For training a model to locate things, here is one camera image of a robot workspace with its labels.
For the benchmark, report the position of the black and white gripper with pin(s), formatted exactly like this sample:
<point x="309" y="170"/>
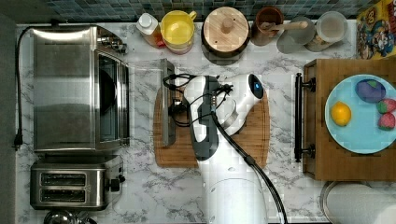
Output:
<point x="204" y="134"/>

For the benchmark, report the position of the glass oven door with handle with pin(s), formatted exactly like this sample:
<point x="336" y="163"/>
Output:
<point x="150" y="100"/>

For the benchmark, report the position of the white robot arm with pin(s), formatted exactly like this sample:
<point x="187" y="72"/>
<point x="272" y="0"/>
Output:
<point x="232" y="190"/>

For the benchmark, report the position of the stainless steel toaster oven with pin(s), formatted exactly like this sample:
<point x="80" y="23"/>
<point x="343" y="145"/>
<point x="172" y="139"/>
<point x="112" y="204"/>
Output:
<point x="81" y="99"/>

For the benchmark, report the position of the dark jar with wooden lid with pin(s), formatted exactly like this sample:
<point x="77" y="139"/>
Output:
<point x="224" y="35"/>

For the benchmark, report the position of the yellow mug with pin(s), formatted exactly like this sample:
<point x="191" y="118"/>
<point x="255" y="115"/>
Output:
<point x="177" y="28"/>

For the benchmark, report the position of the bamboo cutting board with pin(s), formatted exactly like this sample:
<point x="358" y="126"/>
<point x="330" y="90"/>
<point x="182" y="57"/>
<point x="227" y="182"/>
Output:
<point x="253" y="137"/>

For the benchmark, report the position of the brown ceramic utensil holder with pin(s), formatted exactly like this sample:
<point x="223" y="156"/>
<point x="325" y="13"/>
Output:
<point x="261" y="31"/>

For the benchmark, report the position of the orange sauce bottle white cap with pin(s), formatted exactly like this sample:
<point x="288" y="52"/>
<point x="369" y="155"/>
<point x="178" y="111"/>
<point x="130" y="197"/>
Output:
<point x="149" y="28"/>

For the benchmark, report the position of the gray cylindrical canister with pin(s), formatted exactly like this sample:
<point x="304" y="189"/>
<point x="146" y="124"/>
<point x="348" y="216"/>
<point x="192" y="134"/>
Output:
<point x="293" y="40"/>

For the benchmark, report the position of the yellow toy lemon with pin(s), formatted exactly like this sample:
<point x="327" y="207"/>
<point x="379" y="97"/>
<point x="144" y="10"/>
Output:
<point x="341" y="114"/>

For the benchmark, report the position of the clear jar with cereal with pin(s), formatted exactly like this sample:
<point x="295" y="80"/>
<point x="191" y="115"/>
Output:
<point x="331" y="27"/>

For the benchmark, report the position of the wooden drawer box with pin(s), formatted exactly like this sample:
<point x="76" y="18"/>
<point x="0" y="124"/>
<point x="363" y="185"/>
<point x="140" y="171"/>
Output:
<point x="332" y="162"/>

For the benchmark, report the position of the metal paper towel holder base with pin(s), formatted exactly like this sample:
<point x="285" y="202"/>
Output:
<point x="328" y="186"/>

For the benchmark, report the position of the purple toy fruit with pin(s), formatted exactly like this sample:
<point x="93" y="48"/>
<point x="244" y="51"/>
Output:
<point x="370" y="90"/>

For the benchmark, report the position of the stainless steel two-slot toaster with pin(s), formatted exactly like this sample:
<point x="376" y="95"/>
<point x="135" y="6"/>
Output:
<point x="81" y="183"/>

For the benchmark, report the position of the shiny metal kettle top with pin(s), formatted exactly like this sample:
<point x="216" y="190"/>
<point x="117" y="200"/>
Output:
<point x="68" y="217"/>

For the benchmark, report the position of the green pink toy strawberry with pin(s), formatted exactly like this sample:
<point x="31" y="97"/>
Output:
<point x="386" y="105"/>

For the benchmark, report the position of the yellow cereal box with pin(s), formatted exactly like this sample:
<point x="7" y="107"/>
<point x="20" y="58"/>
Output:
<point x="376" y="31"/>

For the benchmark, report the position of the wooden utensil handle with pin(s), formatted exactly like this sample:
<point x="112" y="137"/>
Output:
<point x="288" y="25"/>

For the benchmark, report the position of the black drawer handle bar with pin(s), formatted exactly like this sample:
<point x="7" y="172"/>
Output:
<point x="298" y="128"/>

